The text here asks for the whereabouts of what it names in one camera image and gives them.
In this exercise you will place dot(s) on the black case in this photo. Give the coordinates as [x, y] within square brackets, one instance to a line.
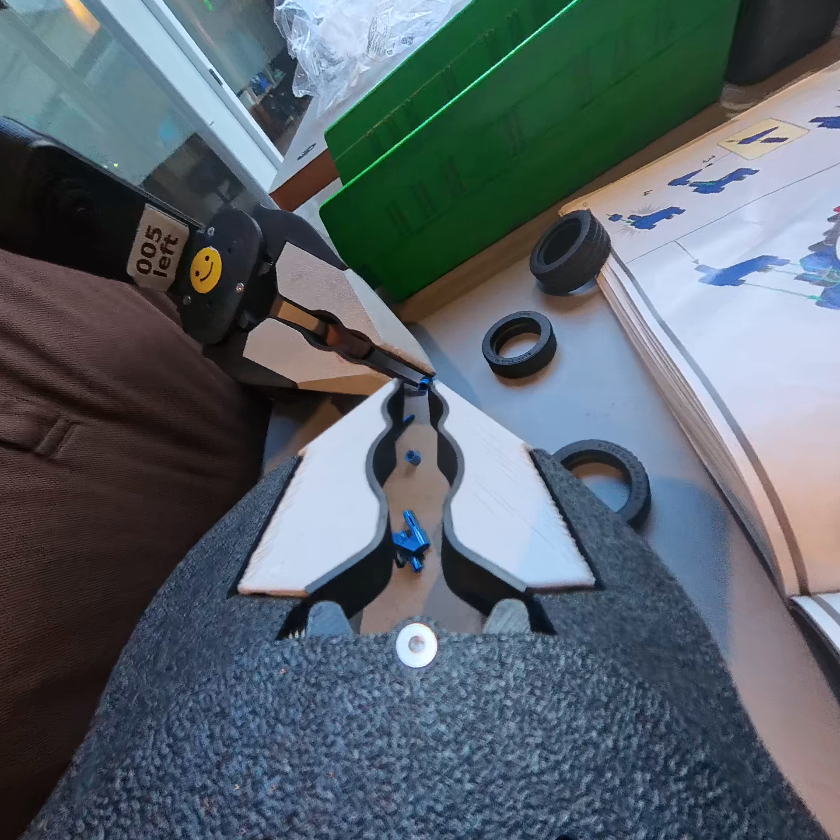
[781, 39]

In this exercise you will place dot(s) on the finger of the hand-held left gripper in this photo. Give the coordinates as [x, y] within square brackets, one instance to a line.
[341, 295]
[308, 367]

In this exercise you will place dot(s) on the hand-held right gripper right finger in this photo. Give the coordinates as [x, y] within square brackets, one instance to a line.
[518, 518]

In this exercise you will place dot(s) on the clear plastic bag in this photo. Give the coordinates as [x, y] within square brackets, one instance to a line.
[354, 46]

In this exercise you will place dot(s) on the grey desk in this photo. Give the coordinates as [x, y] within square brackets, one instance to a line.
[590, 407]

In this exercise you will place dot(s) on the open instruction booklet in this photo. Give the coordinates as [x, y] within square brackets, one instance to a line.
[754, 328]

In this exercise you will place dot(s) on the green storage bin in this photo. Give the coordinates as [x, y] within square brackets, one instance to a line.
[525, 164]

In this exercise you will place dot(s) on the black toy tyre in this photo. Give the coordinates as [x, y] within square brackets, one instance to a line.
[495, 361]
[636, 485]
[544, 269]

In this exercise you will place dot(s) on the white framed glass partition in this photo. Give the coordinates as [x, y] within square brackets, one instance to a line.
[131, 79]

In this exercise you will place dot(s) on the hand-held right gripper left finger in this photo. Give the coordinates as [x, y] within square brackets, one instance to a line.
[315, 518]

